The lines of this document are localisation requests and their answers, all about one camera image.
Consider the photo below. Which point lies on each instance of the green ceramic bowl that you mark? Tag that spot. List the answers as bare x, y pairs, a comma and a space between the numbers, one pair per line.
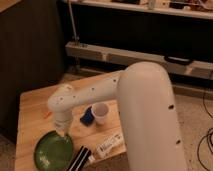
53, 152

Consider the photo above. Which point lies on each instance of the metal stand pole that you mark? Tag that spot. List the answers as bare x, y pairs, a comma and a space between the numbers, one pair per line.
75, 36

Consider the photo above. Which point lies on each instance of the cluttered wall shelf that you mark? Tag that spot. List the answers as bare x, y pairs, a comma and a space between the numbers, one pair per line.
149, 8

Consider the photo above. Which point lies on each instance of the long grey metal beam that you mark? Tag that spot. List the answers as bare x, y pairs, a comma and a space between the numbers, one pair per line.
124, 57

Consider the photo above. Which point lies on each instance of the white plastic cup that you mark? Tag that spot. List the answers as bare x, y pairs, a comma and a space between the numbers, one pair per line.
99, 112

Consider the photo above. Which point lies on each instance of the black handle on beam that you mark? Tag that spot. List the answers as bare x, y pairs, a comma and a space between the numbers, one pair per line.
178, 60

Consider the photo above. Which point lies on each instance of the blue sponge block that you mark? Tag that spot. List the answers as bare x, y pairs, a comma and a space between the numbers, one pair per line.
87, 119

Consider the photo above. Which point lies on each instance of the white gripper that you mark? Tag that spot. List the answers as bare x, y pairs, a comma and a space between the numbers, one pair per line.
62, 122

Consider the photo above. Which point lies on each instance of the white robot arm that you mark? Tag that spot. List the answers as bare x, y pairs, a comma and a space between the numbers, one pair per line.
148, 116

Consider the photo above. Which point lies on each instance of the white labelled plastic bottle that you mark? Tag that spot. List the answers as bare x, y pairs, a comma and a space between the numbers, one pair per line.
107, 145

